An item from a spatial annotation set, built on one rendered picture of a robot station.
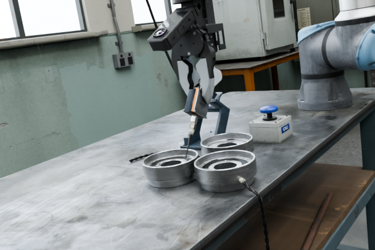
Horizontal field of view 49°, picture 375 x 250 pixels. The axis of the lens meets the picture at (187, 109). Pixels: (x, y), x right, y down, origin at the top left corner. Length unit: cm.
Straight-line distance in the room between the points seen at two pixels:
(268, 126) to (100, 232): 45
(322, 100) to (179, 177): 57
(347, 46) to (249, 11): 199
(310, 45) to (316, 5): 348
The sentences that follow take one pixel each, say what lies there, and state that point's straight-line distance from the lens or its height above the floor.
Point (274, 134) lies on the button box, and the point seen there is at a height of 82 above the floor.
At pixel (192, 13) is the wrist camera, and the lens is 80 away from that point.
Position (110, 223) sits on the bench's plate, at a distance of 65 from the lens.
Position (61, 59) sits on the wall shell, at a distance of 251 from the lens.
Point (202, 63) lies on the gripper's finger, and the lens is 79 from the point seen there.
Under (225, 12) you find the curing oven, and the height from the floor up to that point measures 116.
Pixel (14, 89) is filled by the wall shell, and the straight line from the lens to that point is 235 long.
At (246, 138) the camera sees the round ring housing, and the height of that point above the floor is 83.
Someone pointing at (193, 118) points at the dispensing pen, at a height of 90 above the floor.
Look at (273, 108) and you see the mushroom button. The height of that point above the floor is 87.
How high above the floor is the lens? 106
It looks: 11 degrees down
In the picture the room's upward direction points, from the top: 8 degrees counter-clockwise
